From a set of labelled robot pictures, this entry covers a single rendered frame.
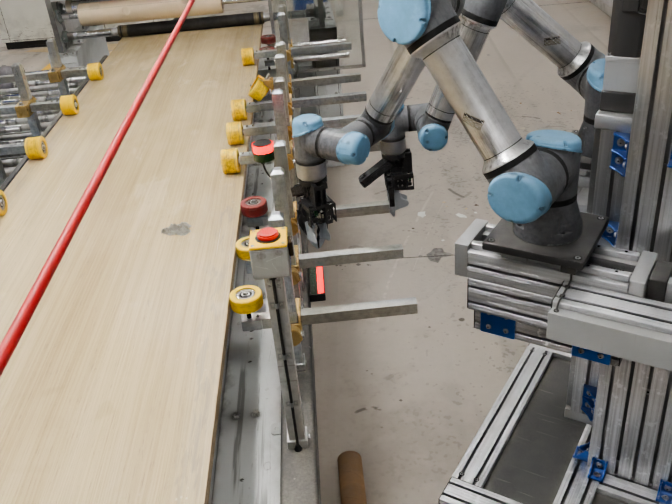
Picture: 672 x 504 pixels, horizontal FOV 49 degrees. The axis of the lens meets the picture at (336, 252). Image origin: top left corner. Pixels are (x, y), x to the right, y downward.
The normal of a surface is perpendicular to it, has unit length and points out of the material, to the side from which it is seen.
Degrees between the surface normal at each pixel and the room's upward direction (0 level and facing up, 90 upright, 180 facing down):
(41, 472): 0
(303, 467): 0
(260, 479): 0
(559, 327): 90
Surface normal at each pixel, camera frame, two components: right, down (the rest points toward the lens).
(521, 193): -0.49, 0.56
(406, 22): -0.63, 0.34
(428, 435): -0.08, -0.86
